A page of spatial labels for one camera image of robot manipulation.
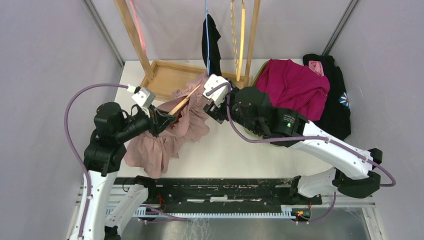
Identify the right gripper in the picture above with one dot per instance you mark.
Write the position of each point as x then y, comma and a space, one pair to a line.
216, 112

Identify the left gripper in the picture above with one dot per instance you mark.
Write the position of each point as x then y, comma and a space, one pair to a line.
160, 120

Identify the light pink skirt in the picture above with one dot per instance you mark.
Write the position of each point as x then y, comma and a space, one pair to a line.
153, 154

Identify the magenta pleated skirt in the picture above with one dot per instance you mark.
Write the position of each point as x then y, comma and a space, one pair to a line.
291, 85

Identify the dark striped garment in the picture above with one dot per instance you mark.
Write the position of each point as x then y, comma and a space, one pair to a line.
214, 36

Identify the light blue hanger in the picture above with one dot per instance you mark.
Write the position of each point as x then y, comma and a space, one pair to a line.
206, 27

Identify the pink plastic hanger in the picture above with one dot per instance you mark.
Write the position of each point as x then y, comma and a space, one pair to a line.
138, 26

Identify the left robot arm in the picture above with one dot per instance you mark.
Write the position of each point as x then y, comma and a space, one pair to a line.
102, 161

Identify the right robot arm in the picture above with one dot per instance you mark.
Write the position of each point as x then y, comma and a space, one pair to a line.
352, 170

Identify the wooden clothes rack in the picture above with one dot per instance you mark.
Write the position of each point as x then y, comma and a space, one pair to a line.
163, 77

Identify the olive green plastic basket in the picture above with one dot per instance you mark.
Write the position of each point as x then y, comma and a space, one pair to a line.
257, 71

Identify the pink cloth on pile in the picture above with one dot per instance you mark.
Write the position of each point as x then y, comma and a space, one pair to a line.
316, 67

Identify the black garment pile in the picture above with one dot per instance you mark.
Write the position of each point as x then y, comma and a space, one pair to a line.
335, 118

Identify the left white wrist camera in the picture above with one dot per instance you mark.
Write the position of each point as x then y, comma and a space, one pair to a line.
143, 97

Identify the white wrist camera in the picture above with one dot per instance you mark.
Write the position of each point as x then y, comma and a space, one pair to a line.
216, 89
143, 97

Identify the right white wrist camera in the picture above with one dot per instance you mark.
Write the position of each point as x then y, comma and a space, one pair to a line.
216, 89

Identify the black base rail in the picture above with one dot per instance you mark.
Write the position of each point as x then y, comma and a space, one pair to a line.
219, 195

